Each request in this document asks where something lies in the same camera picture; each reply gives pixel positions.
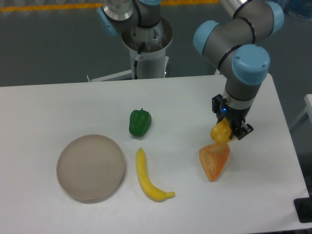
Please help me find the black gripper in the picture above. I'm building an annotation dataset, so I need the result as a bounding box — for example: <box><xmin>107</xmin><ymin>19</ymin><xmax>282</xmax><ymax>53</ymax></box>
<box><xmin>212</xmin><ymin>94</ymin><xmax>254</xmax><ymax>140</ymax></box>

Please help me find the yellow bell pepper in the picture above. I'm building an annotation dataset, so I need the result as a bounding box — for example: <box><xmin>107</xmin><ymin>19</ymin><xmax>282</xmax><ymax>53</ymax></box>
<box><xmin>210</xmin><ymin>118</ymin><xmax>235</xmax><ymax>144</ymax></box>

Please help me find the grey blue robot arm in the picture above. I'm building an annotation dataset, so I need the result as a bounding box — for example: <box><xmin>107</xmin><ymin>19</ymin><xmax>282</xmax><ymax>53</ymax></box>
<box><xmin>97</xmin><ymin>0</ymin><xmax>284</xmax><ymax>139</ymax></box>

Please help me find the green bell pepper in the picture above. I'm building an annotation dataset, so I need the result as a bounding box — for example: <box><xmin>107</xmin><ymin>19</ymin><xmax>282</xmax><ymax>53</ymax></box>
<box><xmin>129</xmin><ymin>109</ymin><xmax>152</xmax><ymax>137</ymax></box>

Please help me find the beige round plate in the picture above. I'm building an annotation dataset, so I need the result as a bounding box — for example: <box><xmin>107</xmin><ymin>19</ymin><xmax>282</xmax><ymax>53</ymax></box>
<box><xmin>56</xmin><ymin>135</ymin><xmax>126</xmax><ymax>204</ymax></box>

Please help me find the orange slice toy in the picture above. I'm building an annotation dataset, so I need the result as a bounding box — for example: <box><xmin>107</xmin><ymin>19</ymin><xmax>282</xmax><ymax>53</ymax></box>
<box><xmin>199</xmin><ymin>143</ymin><xmax>230</xmax><ymax>182</ymax></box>

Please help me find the white furniture at right edge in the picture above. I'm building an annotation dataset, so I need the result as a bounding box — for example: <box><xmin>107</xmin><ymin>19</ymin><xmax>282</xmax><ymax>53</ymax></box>
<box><xmin>289</xmin><ymin>94</ymin><xmax>312</xmax><ymax>134</ymax></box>

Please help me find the yellow banana toy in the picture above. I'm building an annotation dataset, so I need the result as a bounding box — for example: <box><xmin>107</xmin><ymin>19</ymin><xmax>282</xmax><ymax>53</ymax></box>
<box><xmin>136</xmin><ymin>148</ymin><xmax>176</xmax><ymax>202</ymax></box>

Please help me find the black device at edge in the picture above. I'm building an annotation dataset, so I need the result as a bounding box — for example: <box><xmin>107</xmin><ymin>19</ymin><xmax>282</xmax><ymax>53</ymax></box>
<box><xmin>293</xmin><ymin>197</ymin><xmax>312</xmax><ymax>223</ymax></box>

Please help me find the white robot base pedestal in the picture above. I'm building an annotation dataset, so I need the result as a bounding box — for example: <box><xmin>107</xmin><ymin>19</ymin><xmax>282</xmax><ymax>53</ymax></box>
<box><xmin>90</xmin><ymin>17</ymin><xmax>173</xmax><ymax>82</ymax></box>

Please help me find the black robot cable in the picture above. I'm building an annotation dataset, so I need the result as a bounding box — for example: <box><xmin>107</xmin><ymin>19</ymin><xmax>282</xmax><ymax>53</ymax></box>
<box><xmin>133</xmin><ymin>42</ymin><xmax>146</xmax><ymax>80</ymax></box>

